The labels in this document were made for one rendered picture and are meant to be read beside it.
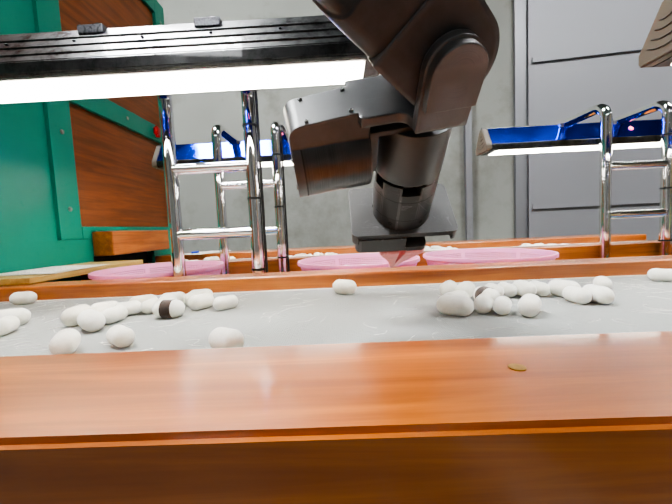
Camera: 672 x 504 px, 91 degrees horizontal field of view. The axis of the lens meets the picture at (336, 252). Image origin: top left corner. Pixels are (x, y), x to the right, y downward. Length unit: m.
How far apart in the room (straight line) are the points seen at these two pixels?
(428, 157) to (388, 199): 0.05
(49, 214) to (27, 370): 0.83
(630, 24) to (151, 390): 2.92
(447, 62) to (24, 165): 0.97
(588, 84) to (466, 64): 2.52
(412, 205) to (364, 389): 0.18
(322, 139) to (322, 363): 0.15
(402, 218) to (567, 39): 2.51
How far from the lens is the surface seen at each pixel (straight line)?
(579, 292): 0.46
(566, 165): 2.57
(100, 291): 0.68
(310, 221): 2.42
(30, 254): 1.02
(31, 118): 1.10
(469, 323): 0.36
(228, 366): 0.20
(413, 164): 0.27
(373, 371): 0.18
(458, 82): 0.22
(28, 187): 1.05
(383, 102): 0.25
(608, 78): 2.78
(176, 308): 0.44
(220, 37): 0.50
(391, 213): 0.31
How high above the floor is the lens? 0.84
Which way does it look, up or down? 4 degrees down
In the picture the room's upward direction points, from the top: 3 degrees counter-clockwise
